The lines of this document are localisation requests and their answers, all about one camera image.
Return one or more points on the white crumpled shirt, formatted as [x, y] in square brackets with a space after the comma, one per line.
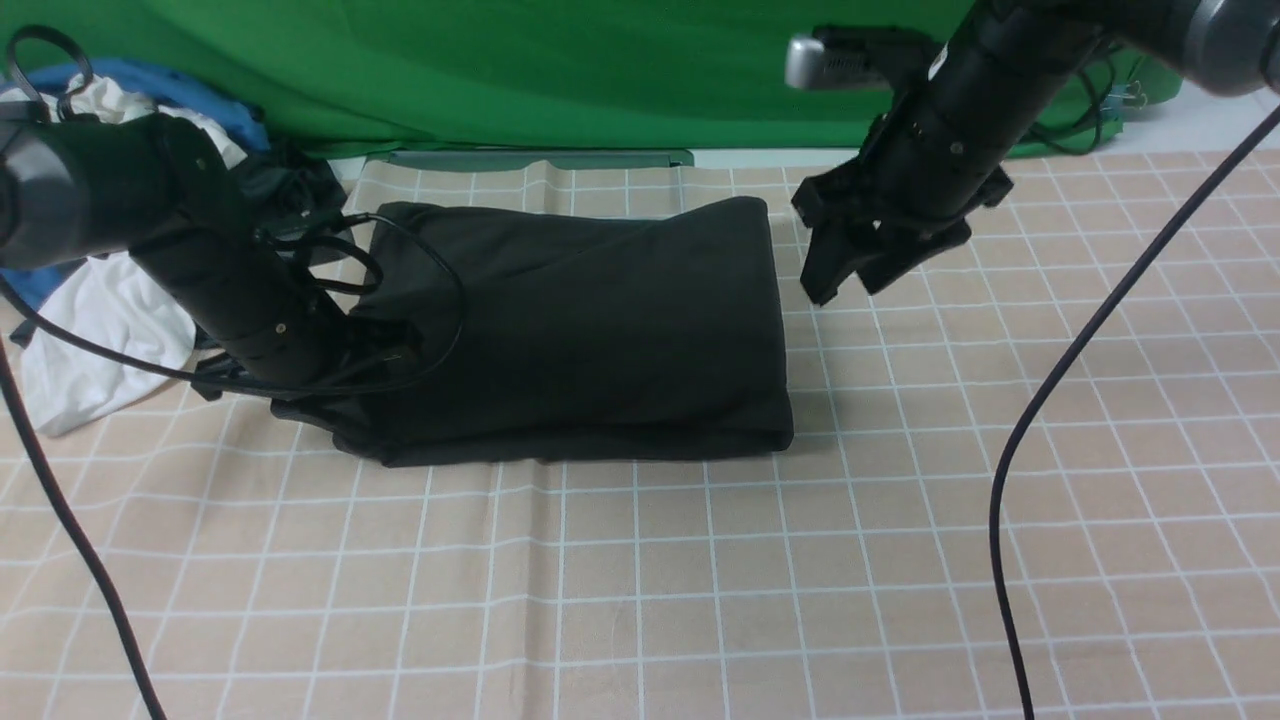
[109, 302]

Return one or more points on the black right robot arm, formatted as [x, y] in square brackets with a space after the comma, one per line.
[960, 107]

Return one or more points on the binder clip on backdrop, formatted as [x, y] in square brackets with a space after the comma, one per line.
[1112, 102]

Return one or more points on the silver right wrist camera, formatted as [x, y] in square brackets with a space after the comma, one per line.
[857, 58]

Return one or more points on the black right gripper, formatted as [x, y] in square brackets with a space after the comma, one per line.
[852, 223]

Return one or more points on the blue crumpled garment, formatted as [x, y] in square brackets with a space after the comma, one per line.
[170, 95]

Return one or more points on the beige checkered tablecloth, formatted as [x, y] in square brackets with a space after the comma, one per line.
[270, 577]

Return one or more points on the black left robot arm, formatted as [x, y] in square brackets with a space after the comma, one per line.
[157, 189]

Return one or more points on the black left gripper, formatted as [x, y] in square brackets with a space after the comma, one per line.
[292, 349]

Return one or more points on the dark gray long-sleeved shirt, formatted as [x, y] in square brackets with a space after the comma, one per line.
[574, 339]

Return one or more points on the dark gray crumpled garment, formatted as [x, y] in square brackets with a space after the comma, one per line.
[269, 194]

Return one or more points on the green backdrop cloth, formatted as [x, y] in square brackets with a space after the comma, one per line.
[350, 77]

